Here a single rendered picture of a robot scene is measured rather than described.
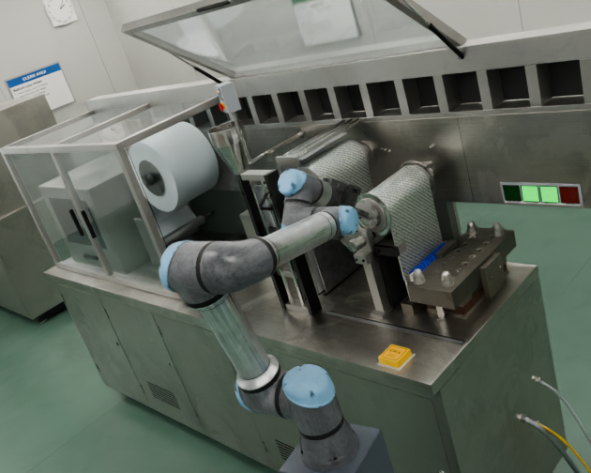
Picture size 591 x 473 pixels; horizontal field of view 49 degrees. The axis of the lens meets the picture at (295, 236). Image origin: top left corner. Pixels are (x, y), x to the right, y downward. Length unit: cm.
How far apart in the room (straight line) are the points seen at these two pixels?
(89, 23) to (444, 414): 651
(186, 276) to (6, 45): 607
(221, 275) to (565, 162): 110
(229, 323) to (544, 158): 106
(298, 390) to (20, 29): 625
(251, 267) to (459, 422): 90
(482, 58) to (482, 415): 106
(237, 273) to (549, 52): 107
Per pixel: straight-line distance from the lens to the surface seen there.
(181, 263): 142
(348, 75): 233
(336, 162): 219
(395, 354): 194
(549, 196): 209
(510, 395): 226
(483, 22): 472
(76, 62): 762
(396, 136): 229
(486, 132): 210
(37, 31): 749
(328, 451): 166
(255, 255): 137
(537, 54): 196
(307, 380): 159
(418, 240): 215
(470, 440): 209
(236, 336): 154
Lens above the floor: 203
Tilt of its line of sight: 22 degrees down
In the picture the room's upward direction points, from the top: 18 degrees counter-clockwise
